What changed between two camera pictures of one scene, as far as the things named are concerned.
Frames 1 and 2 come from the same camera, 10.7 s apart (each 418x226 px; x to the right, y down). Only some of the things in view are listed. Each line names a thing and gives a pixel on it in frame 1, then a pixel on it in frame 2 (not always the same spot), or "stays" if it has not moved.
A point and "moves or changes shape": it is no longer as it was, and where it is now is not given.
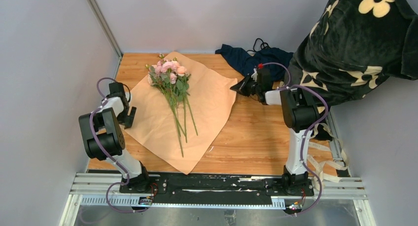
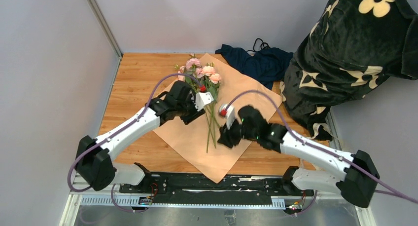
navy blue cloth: (247, 62) stays
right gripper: (241, 88) → (226, 136)
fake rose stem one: (182, 75) moves or changes shape
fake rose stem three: (172, 71) → (208, 73)
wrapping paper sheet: (210, 99) moves or changes shape
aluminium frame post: (102, 19) stays
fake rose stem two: (169, 79) → (190, 71)
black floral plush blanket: (362, 37) stays
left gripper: (128, 120) → (195, 114)
